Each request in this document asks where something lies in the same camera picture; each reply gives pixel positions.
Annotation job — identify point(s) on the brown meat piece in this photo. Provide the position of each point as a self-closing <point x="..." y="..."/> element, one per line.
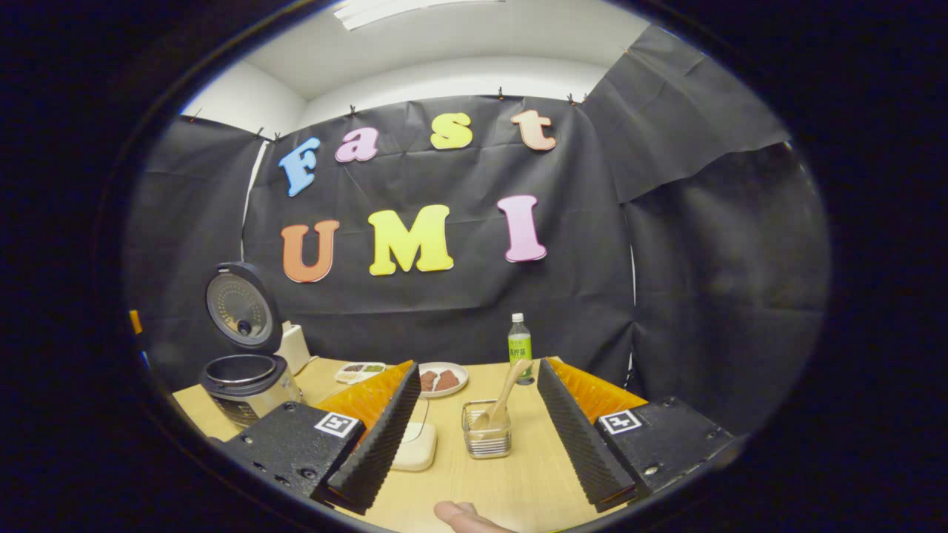
<point x="447" y="380"/>
<point x="427" y="380"/>

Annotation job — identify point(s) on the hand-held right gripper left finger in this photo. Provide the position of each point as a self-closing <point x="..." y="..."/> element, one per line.
<point x="385" y="444"/>

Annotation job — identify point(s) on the black backdrop cloth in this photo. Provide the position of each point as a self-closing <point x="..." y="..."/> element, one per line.
<point x="459" y="311"/>

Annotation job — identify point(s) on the green tea bottle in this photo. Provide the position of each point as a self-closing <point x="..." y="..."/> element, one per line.
<point x="520" y="348"/>

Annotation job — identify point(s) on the white divided bean tray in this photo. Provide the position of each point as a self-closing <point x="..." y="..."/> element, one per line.
<point x="361" y="371"/>

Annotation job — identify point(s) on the clear white rice container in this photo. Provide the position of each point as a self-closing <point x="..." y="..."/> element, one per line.
<point x="416" y="448"/>

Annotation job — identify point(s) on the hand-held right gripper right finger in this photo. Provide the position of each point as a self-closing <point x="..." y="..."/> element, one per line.
<point x="581" y="444"/>

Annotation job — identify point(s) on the white toaster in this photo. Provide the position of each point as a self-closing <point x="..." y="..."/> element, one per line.
<point x="295" y="352"/>

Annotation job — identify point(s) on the wooden spoon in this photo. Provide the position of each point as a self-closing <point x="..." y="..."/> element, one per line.
<point x="503" y="400"/>

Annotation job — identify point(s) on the black silver rice cooker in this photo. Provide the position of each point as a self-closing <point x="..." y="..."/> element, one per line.
<point x="244" y="385"/>

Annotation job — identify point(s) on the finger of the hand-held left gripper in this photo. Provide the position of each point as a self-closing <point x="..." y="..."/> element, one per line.
<point x="136" y="322"/>

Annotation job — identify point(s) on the white plate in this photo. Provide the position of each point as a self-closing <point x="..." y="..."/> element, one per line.
<point x="444" y="394"/>

